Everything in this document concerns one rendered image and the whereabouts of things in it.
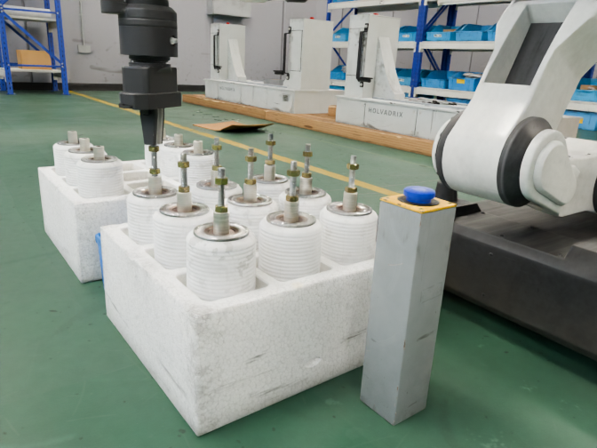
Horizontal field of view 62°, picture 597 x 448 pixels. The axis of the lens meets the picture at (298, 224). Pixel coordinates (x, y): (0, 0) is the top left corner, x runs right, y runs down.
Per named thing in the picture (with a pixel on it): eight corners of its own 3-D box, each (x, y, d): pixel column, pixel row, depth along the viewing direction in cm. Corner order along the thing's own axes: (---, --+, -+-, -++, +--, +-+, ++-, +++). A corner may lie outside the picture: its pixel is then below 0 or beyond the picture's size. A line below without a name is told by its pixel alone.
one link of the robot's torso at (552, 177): (564, 139, 115) (438, 101, 86) (663, 153, 100) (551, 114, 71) (545, 204, 118) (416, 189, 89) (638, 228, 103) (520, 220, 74)
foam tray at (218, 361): (274, 273, 118) (277, 200, 112) (399, 350, 88) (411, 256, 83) (106, 316, 95) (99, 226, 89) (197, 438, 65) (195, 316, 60)
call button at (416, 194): (416, 198, 67) (417, 184, 67) (440, 205, 64) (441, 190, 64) (395, 202, 65) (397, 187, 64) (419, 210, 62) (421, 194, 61)
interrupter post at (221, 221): (225, 230, 70) (225, 207, 69) (233, 235, 68) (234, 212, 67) (209, 233, 68) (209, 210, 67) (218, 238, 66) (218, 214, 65)
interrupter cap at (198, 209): (209, 219, 74) (209, 214, 74) (156, 220, 73) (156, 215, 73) (209, 205, 81) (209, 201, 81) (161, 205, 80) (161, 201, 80)
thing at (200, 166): (207, 214, 135) (207, 148, 130) (224, 225, 128) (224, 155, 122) (173, 220, 130) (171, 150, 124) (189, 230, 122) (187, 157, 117)
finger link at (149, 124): (143, 143, 83) (141, 106, 81) (160, 145, 82) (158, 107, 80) (138, 145, 82) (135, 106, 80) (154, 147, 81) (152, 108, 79)
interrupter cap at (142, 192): (147, 187, 90) (147, 183, 90) (186, 192, 88) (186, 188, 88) (123, 196, 83) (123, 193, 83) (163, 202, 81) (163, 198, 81)
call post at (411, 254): (391, 383, 79) (415, 194, 69) (426, 408, 74) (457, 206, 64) (358, 399, 75) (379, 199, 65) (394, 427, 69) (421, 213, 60)
